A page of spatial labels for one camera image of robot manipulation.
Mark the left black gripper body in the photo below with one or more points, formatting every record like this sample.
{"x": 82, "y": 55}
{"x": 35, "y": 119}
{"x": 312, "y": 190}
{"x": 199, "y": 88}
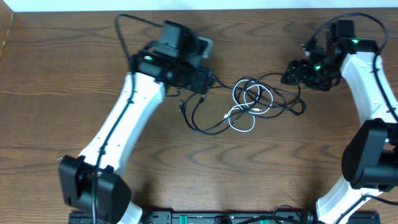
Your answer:
{"x": 199, "y": 79}

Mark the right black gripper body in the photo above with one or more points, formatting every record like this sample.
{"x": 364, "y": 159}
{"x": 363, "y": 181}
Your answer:
{"x": 318, "y": 76}

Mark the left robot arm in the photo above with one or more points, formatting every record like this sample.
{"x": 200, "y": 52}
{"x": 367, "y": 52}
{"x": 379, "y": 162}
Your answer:
{"x": 92, "y": 182}

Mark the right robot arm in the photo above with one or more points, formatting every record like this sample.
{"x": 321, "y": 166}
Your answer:
{"x": 369, "y": 162}

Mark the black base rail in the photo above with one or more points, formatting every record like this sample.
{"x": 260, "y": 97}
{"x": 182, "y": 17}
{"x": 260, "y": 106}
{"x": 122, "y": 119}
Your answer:
{"x": 164, "y": 217}

